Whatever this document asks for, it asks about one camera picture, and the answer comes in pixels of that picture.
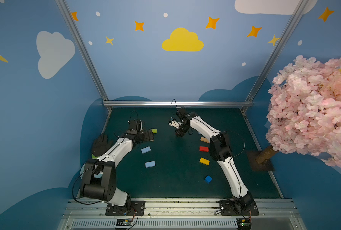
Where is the light blue block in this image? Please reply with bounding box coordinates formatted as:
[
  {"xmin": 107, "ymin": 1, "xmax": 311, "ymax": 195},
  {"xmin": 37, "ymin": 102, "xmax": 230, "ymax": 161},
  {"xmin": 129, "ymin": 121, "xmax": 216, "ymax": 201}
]
[
  {"xmin": 145, "ymin": 161, "xmax": 156, "ymax": 168},
  {"xmin": 141, "ymin": 146, "xmax": 151, "ymax": 154}
]

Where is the natural wood block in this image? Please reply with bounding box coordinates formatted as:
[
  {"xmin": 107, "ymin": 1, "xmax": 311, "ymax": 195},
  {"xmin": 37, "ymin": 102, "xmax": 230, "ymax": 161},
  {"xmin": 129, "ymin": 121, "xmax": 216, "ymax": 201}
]
[{"xmin": 200, "ymin": 137, "xmax": 210, "ymax": 143}]

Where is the red rectangular block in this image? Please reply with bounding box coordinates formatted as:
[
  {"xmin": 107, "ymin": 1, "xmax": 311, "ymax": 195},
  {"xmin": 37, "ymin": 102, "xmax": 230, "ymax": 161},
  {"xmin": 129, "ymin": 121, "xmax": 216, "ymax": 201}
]
[{"xmin": 199, "ymin": 146, "xmax": 209, "ymax": 152}]

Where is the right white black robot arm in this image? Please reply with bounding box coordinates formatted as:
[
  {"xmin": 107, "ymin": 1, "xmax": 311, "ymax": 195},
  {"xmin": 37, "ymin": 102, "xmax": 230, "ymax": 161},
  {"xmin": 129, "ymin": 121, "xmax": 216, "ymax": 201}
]
[{"xmin": 168, "ymin": 107, "xmax": 255, "ymax": 213}]

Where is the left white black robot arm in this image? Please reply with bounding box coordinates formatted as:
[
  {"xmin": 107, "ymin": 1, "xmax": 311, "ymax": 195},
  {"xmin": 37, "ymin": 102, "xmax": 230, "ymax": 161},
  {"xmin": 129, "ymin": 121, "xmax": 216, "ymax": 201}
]
[{"xmin": 79, "ymin": 119, "xmax": 154, "ymax": 209}]

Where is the black green work glove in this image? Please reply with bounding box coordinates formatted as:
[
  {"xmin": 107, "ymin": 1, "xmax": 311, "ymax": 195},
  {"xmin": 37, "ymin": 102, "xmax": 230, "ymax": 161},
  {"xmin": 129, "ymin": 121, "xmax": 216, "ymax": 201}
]
[{"xmin": 91, "ymin": 133, "xmax": 113, "ymax": 159}]

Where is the yellow rectangular block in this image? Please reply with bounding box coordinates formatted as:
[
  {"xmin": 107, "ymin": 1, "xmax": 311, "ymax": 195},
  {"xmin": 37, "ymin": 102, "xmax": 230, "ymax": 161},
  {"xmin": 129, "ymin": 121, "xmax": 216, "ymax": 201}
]
[{"xmin": 199, "ymin": 158, "xmax": 210, "ymax": 165}]

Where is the dark blue small block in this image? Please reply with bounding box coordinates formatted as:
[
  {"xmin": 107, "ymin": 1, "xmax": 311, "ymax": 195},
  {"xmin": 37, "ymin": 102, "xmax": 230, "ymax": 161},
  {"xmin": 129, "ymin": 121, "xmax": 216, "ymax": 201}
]
[{"xmin": 205, "ymin": 176, "xmax": 212, "ymax": 184}]

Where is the left small circuit board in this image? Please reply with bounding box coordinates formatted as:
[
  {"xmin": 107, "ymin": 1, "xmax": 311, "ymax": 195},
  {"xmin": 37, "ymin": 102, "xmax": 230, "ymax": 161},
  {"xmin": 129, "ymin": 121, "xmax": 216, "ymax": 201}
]
[{"xmin": 115, "ymin": 219, "xmax": 132, "ymax": 228}]

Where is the small circuit board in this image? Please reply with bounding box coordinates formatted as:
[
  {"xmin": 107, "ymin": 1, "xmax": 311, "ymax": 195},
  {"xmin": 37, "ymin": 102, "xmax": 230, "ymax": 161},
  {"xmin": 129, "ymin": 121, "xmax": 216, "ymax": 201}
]
[
  {"xmin": 236, "ymin": 218, "xmax": 252, "ymax": 230},
  {"xmin": 115, "ymin": 219, "xmax": 132, "ymax": 228}
]

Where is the right small circuit board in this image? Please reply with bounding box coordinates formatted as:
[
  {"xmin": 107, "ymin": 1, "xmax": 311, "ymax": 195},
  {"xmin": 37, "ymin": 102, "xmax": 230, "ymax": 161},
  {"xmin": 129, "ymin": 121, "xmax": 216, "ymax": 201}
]
[{"xmin": 236, "ymin": 218, "xmax": 252, "ymax": 230}]

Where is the pink artificial blossom tree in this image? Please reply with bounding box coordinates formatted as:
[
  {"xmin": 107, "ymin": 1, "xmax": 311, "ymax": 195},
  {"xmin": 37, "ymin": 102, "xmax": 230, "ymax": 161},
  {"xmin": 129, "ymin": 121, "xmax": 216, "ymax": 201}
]
[{"xmin": 266, "ymin": 55, "xmax": 341, "ymax": 168}]

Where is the aluminium frame back crossbar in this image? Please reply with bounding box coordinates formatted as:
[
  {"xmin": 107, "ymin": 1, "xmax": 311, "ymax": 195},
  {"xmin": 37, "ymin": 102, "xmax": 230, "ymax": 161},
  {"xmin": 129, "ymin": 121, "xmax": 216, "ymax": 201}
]
[{"xmin": 103, "ymin": 101, "xmax": 253, "ymax": 108}]

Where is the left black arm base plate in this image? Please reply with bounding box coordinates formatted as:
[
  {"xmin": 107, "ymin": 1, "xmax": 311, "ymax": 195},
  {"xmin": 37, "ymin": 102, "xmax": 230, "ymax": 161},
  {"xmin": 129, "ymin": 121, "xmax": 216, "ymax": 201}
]
[{"xmin": 105, "ymin": 200, "xmax": 145, "ymax": 216}]

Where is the left aluminium frame post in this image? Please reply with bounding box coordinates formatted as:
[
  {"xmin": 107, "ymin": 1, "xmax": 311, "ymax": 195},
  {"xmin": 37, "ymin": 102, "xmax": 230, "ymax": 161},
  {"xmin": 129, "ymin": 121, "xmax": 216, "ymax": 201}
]
[{"xmin": 56, "ymin": 0, "xmax": 113, "ymax": 115}]

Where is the aluminium frame post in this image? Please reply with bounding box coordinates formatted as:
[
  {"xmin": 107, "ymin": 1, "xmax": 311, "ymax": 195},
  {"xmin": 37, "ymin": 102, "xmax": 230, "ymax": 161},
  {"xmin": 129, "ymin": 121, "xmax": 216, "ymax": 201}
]
[
  {"xmin": 56, "ymin": 0, "xmax": 113, "ymax": 115},
  {"xmin": 241, "ymin": 0, "xmax": 309, "ymax": 115}
]

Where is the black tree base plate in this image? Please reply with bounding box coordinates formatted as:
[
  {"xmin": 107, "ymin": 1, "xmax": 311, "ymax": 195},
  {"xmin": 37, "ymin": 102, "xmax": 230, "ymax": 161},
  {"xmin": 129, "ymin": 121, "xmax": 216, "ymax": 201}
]
[{"xmin": 246, "ymin": 150, "xmax": 275, "ymax": 172}]

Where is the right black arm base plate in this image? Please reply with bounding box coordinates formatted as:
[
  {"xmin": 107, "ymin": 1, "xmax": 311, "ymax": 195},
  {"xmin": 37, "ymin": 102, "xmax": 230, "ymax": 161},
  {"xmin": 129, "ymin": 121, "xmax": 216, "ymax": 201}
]
[{"xmin": 218, "ymin": 199, "xmax": 259, "ymax": 216}]

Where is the aluminium frame rail front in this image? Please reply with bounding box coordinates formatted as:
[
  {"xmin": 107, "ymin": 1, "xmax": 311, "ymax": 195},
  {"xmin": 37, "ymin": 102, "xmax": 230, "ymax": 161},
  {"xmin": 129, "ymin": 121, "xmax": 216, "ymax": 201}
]
[{"xmin": 58, "ymin": 198, "xmax": 306, "ymax": 230}]

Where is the right aluminium frame post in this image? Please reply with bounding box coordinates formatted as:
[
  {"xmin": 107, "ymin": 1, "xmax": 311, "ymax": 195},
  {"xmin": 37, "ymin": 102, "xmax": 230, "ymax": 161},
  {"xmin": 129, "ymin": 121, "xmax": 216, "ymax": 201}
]
[{"xmin": 241, "ymin": 0, "xmax": 309, "ymax": 115}]

